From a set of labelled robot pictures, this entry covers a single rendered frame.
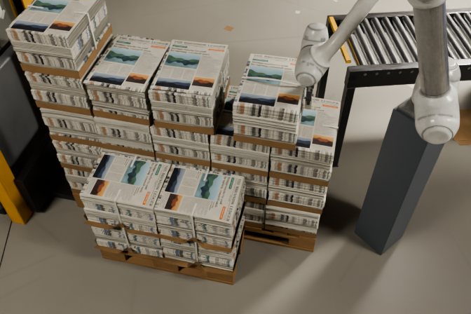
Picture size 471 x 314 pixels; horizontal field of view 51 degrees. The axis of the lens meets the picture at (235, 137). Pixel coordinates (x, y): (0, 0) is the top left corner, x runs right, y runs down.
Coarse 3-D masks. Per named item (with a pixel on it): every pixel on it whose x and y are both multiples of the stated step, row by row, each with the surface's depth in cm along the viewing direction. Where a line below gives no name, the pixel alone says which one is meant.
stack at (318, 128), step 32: (128, 128) 238; (160, 128) 232; (224, 128) 232; (320, 128) 232; (160, 160) 251; (224, 160) 239; (256, 160) 233; (288, 160) 230; (320, 160) 224; (256, 192) 252; (288, 192) 247; (320, 192) 241; (288, 224) 266
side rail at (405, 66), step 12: (456, 60) 272; (468, 60) 272; (348, 72) 267; (360, 72) 267; (372, 72) 267; (384, 72) 268; (396, 72) 269; (408, 72) 270; (468, 72) 274; (348, 84) 272; (360, 84) 273; (372, 84) 274; (384, 84) 275; (396, 84) 275
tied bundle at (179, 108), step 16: (224, 64) 233; (224, 80) 239; (160, 96) 217; (176, 96) 215; (192, 96) 213; (208, 96) 214; (160, 112) 224; (176, 112) 222; (192, 112) 220; (208, 112) 218
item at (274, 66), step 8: (256, 56) 233; (264, 56) 233; (272, 56) 232; (248, 64) 228; (256, 64) 228; (264, 64) 228; (272, 64) 228; (280, 64) 228; (288, 64) 228; (248, 72) 224; (256, 72) 224; (264, 72) 224; (272, 72) 224; (280, 72) 224; (288, 72) 224; (304, 88) 225
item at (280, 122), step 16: (240, 96) 213; (256, 96) 213; (272, 96) 213; (288, 96) 213; (240, 112) 212; (256, 112) 211; (272, 112) 208; (288, 112) 206; (240, 128) 218; (256, 128) 216; (272, 128) 214; (288, 128) 212
